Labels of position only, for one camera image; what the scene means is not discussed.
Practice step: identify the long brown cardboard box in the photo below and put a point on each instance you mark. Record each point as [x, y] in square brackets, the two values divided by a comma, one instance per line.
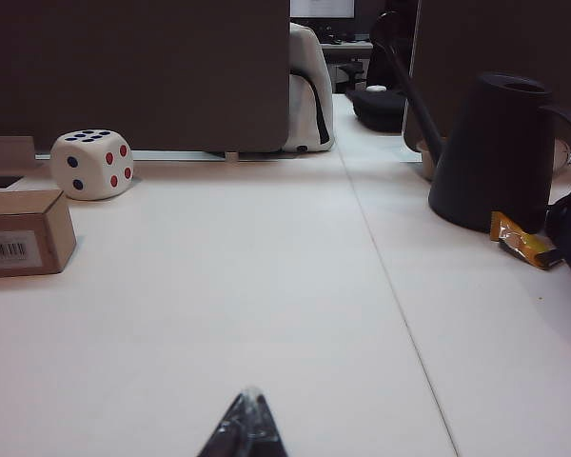
[14, 219]

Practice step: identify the narrow brown desk divider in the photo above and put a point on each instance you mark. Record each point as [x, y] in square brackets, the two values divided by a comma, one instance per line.
[457, 43]

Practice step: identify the dark grey watering can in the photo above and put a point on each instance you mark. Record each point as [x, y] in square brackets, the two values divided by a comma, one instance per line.
[495, 157]

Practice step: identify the white-screen computer monitor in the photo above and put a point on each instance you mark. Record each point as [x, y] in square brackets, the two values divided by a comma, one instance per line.
[321, 7]

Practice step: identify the yellow snack wrapper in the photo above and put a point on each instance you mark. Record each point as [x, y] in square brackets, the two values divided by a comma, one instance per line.
[518, 240]

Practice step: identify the wide brown desk divider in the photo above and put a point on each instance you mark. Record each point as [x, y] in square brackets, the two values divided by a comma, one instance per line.
[124, 71]

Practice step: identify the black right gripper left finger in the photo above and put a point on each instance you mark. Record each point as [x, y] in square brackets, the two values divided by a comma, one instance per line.
[235, 428]

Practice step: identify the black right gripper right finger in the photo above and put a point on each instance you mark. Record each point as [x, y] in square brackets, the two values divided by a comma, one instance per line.
[265, 433]

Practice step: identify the dark office chair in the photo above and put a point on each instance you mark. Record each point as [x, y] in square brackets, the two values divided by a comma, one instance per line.
[378, 66]

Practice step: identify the black round cushion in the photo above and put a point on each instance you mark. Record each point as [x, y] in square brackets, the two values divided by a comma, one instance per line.
[378, 109]

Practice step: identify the small white oval object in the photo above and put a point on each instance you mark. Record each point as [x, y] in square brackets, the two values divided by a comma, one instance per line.
[376, 88]

